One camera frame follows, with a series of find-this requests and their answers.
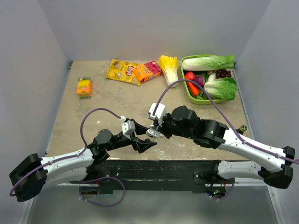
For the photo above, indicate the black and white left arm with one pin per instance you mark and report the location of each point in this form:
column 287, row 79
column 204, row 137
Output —
column 36, row 173

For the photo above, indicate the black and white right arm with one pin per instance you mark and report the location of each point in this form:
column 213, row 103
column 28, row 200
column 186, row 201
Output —
column 267, row 163

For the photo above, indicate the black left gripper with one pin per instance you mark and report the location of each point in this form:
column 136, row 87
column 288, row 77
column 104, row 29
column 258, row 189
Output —
column 140, row 145

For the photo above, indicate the green glass bottle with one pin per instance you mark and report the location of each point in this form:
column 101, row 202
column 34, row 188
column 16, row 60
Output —
column 242, row 129

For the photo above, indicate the orange red pepper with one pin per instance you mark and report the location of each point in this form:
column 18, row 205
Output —
column 192, row 88

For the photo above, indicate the white earbud charging case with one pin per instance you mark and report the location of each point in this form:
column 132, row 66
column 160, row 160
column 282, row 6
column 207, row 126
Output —
column 153, row 133

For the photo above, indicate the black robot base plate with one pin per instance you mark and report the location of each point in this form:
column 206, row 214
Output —
column 163, row 175

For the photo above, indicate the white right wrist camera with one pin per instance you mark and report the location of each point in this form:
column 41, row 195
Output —
column 161, row 111

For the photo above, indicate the yellow white napa cabbage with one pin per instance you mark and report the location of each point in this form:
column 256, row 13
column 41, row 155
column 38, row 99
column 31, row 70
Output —
column 169, row 67

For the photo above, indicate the purple red onion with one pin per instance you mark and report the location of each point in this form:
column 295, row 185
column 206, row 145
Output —
column 199, row 80

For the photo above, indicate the red apple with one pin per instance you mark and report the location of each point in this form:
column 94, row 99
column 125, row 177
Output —
column 190, row 75

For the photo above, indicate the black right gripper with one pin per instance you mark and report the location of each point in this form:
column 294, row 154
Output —
column 162, row 129

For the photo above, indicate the green leafy bok choy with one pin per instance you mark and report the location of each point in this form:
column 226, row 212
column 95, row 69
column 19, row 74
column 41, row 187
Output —
column 220, row 88

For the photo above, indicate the long green white cabbage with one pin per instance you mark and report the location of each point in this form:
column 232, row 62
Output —
column 205, row 63

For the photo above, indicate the yellow chips bag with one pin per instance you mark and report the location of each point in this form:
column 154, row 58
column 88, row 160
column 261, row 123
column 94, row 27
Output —
column 122, row 71

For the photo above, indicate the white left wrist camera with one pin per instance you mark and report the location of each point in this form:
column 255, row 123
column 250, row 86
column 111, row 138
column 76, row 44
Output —
column 127, row 127

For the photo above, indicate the purple grapes bunch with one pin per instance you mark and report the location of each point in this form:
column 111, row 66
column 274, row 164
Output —
column 222, row 73

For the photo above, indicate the orange yellow sponge pack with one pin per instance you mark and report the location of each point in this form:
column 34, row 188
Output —
column 84, row 88

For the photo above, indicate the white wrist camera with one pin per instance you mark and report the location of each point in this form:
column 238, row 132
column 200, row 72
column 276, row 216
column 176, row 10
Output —
column 127, row 127
column 161, row 111

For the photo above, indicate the orange pink snack box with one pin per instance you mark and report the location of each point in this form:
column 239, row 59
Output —
column 147, row 71

